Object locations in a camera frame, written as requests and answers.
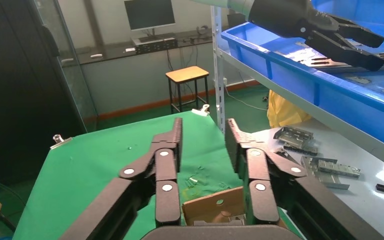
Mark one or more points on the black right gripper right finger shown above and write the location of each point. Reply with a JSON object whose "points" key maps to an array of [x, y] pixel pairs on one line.
{"points": [[261, 198]]}

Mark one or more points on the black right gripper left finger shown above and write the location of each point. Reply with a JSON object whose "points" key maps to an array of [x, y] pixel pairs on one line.
{"points": [[167, 202]]}

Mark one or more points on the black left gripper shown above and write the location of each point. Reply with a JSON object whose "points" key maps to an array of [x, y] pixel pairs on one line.
{"points": [[288, 16]]}

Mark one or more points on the silver metal shield plate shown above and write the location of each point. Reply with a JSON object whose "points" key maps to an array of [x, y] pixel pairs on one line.
{"points": [[344, 68]]}

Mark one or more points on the brown cardboard box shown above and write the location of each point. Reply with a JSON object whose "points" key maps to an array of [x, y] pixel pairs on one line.
{"points": [[205, 205]]}

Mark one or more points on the blue plastic tray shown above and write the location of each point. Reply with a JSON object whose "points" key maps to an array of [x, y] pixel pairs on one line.
{"points": [[344, 99]]}

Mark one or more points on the small white scrap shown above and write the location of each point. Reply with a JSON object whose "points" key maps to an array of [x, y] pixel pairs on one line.
{"points": [[193, 180]]}

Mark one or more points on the open grey metal cage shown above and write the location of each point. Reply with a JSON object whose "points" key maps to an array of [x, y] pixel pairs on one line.
{"points": [[324, 181]]}

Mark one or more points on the white metal rack shelf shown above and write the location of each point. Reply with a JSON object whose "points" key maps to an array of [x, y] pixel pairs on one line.
{"points": [[311, 111]]}

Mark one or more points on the green table cloth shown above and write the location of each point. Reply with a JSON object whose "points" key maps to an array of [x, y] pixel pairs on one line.
{"points": [[96, 159]]}

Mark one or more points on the slim metal connector shell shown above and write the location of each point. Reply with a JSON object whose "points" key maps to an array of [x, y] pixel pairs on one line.
{"points": [[339, 168]]}

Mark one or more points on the yellow plastic bag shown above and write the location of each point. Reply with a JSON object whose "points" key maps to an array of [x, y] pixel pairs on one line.
{"points": [[284, 114]]}

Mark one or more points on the silver binder clip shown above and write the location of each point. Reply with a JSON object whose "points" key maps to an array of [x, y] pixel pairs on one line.
{"points": [[202, 111], [59, 140]]}

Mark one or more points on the small black block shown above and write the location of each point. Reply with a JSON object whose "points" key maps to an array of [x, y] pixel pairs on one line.
{"points": [[381, 188]]}

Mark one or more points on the wooden top metal stool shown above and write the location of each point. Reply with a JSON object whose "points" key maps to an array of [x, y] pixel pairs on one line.
{"points": [[187, 73]]}

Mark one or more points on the black rack device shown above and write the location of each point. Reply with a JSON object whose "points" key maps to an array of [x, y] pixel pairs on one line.
{"points": [[155, 46]]}

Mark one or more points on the small white desk item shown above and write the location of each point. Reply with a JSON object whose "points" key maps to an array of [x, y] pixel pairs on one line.
{"points": [[67, 60], [96, 55], [130, 49]]}

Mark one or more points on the dark top office desk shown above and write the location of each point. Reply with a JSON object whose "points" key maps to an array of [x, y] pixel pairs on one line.
{"points": [[112, 53]]}

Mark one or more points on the black computer monitor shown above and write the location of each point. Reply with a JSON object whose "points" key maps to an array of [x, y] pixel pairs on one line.
{"points": [[149, 15]]}

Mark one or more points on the dark glass door cabinet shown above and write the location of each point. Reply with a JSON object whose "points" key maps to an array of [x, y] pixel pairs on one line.
{"points": [[13, 82]]}

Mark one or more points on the small dark metal bracket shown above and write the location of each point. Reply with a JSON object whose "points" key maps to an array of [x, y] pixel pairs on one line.
{"points": [[301, 150]]}

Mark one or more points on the large grey metal bracket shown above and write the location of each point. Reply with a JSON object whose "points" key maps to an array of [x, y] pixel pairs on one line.
{"points": [[294, 136]]}

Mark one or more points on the white perforated rack post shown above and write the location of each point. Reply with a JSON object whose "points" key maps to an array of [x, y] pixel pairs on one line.
{"points": [[218, 66]]}

